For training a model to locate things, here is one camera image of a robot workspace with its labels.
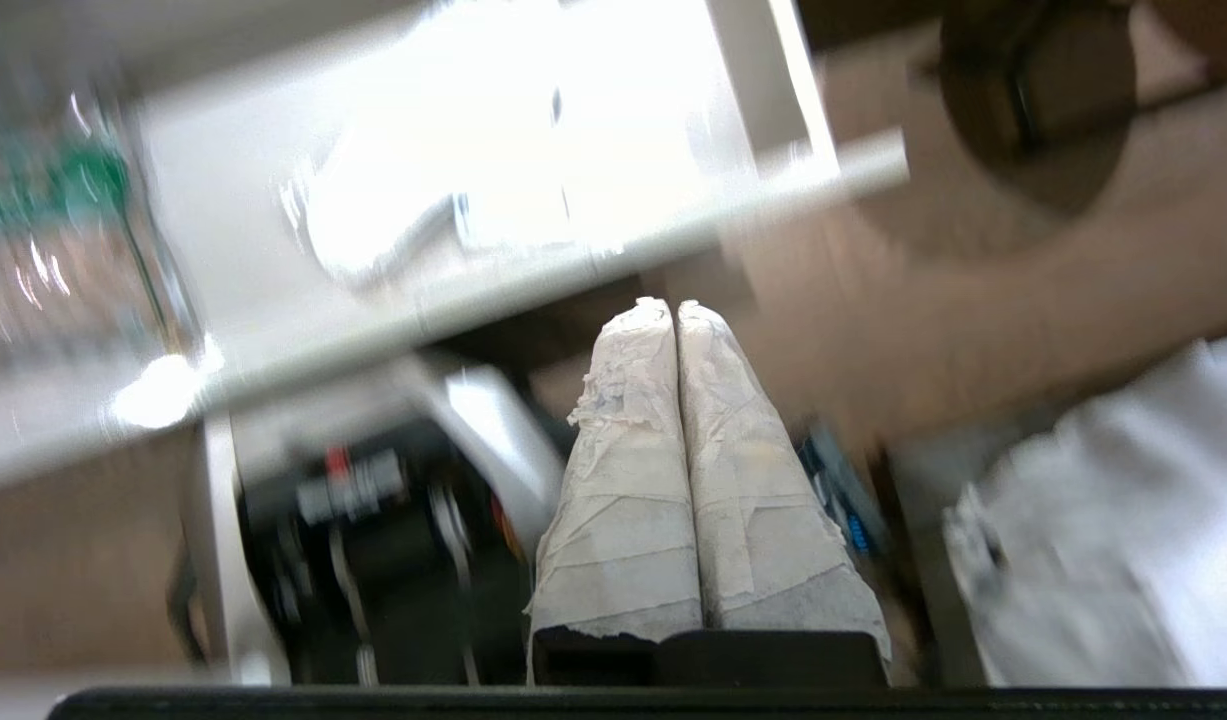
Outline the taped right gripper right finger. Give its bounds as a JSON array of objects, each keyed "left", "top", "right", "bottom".
[{"left": 676, "top": 298, "right": 892, "bottom": 663}]

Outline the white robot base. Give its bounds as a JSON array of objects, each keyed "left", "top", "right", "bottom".
[{"left": 178, "top": 355, "right": 574, "bottom": 691}]

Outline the dark round base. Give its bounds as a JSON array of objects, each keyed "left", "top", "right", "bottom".
[{"left": 938, "top": 0, "right": 1142, "bottom": 216}]

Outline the white fabric bundle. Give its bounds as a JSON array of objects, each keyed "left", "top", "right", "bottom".
[{"left": 941, "top": 335, "right": 1227, "bottom": 691}]

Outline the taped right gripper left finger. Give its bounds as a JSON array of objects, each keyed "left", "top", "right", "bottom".
[{"left": 526, "top": 295, "right": 704, "bottom": 641}]

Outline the beige cabinet drawer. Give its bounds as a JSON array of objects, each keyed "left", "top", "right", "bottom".
[{"left": 0, "top": 0, "right": 914, "bottom": 501}]

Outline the drink powder bag green label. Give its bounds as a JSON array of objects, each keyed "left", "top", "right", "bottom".
[{"left": 0, "top": 130, "right": 189, "bottom": 371}]

